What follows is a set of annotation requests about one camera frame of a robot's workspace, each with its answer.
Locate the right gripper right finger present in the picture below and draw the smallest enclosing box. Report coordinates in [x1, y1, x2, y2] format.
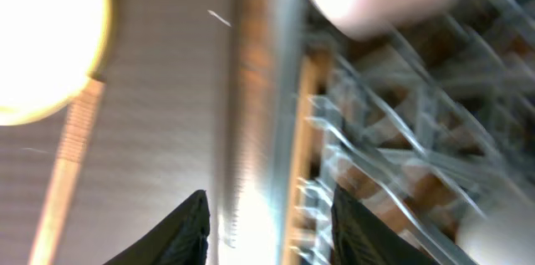
[331, 186, 436, 265]

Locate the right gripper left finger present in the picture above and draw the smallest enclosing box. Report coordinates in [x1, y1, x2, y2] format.
[104, 190, 210, 265]

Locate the white green cup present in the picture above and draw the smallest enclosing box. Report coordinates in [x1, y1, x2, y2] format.
[456, 206, 534, 265]

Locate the grey dishwasher rack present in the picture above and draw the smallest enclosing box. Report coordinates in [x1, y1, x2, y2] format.
[222, 0, 534, 264]

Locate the brown serving tray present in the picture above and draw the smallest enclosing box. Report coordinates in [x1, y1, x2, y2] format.
[0, 0, 268, 265]

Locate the wooden chopstick right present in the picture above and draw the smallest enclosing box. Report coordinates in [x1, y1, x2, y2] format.
[28, 79, 105, 265]

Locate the yellow plate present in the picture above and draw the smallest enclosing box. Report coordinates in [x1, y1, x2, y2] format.
[1, 0, 113, 126]

